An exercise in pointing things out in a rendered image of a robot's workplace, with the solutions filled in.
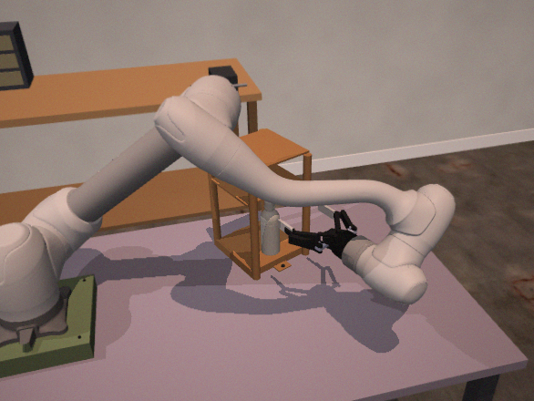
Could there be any beige bottle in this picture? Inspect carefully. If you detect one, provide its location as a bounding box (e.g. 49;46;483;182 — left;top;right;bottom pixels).
261;201;280;256

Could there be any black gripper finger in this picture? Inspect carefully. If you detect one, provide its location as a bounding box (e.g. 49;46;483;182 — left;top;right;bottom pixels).
278;219;334;253
318;205;357;234

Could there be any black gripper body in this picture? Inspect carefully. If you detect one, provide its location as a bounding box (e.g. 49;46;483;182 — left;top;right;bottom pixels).
323;228;357;260

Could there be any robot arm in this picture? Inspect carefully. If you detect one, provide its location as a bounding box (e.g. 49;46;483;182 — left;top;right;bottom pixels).
0;76;456;351

